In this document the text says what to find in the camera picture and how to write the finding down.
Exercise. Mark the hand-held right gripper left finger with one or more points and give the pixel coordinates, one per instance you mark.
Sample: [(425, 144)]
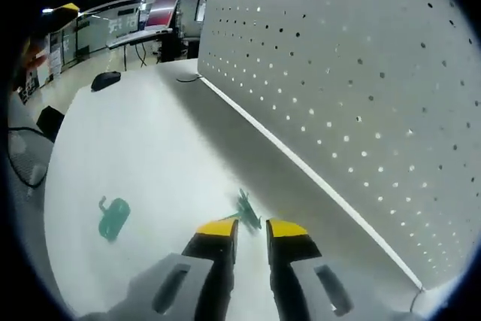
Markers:
[(195, 283)]

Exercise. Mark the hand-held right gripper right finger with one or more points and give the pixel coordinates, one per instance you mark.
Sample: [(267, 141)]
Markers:
[(300, 287)]

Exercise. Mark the green hook assembly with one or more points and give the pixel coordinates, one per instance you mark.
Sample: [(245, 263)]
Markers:
[(246, 210)]

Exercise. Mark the green clip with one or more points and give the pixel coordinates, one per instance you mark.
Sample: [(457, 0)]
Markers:
[(114, 219)]

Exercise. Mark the white perforated mounting plate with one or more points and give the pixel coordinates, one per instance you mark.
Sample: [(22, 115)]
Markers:
[(338, 73)]

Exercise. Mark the grey mesh office chair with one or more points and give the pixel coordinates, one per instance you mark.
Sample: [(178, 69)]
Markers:
[(26, 155)]

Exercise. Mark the black computer mouse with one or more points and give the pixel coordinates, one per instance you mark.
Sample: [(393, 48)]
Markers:
[(105, 80)]

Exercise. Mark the white background desk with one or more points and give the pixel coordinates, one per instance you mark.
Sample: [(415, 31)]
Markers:
[(139, 37)]

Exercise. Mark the large display screen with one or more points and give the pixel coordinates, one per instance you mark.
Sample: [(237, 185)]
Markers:
[(165, 5)]

